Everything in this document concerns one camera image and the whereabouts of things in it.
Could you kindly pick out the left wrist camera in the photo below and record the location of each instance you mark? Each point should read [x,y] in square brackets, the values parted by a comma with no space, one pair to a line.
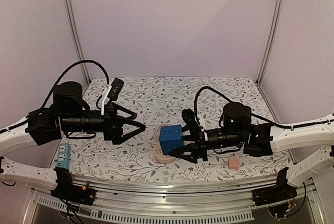
[111,91]

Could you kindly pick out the left aluminium corner post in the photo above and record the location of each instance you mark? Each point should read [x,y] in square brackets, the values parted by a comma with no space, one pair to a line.
[73,29]

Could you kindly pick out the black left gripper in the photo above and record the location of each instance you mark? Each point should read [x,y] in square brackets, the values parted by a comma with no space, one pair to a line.
[114,132]

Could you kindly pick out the floral patterned table mat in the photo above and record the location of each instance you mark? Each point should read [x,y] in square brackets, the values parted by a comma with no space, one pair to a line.
[159,101]

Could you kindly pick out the light blue cube socket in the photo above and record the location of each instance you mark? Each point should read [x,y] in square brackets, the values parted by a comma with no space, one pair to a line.
[63,157]

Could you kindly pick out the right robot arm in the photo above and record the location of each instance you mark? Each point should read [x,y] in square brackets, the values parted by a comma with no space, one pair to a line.
[260,140]

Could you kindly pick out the pink cube socket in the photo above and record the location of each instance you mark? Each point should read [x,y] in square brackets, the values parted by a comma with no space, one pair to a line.
[234,164]

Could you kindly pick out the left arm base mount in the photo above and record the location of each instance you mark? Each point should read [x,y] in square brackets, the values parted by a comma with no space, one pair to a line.
[68,191]

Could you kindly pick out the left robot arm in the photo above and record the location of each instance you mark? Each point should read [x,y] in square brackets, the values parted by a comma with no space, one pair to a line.
[69,113]

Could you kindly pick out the pink round power strip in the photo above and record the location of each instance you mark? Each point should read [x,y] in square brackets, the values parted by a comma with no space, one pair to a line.
[160,157]

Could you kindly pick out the aluminium corner post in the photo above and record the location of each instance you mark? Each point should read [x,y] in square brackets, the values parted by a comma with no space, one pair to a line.
[270,41]
[73,29]

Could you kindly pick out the right aluminium corner post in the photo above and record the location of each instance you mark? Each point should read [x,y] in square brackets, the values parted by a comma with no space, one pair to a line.
[270,41]

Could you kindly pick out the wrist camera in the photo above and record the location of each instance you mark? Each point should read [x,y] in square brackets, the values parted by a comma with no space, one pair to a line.
[188,117]
[111,91]

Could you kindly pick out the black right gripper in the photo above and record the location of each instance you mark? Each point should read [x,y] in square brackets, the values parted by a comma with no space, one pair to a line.
[199,140]

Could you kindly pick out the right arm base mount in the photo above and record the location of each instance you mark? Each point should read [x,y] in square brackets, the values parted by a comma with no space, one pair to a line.
[279,192]

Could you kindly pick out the aluminium front rail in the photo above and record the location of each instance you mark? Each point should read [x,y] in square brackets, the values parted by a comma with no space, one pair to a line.
[222,201]

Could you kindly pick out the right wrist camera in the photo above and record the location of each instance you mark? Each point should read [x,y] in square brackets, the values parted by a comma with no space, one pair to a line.
[188,117]

